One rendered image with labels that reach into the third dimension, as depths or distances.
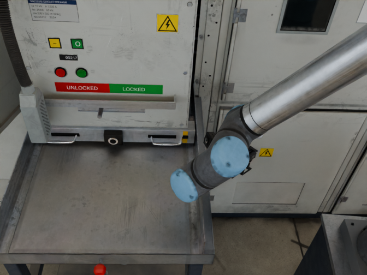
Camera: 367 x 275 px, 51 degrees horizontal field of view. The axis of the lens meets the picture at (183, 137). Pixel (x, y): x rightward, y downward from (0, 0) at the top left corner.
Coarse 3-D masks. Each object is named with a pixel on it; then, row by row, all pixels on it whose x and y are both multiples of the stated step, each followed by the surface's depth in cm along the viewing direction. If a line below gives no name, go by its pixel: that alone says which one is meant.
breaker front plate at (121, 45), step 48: (96, 0) 97; (144, 0) 97; (192, 0) 98; (48, 48) 106; (96, 48) 107; (144, 48) 107; (192, 48) 107; (48, 96) 118; (96, 96) 119; (144, 96) 119
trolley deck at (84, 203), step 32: (64, 160) 127; (96, 160) 128; (128, 160) 128; (160, 160) 129; (32, 192) 117; (64, 192) 118; (96, 192) 119; (128, 192) 119; (160, 192) 120; (32, 224) 110; (64, 224) 110; (96, 224) 111; (128, 224) 111; (160, 224) 112; (0, 256) 104; (32, 256) 104; (64, 256) 105; (96, 256) 105; (128, 256) 106; (160, 256) 106; (192, 256) 106
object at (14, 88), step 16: (0, 32) 127; (0, 48) 128; (0, 64) 130; (0, 80) 132; (16, 80) 141; (0, 96) 134; (16, 96) 143; (0, 112) 136; (16, 112) 141; (0, 128) 134
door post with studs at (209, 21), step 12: (204, 0) 126; (216, 0) 125; (204, 12) 129; (216, 12) 128; (204, 24) 132; (216, 24) 132; (204, 36) 135; (216, 36) 135; (204, 48) 138; (204, 60) 142; (204, 72) 145; (204, 84) 149; (204, 96) 154; (204, 108) 158; (204, 120) 163; (204, 132) 168
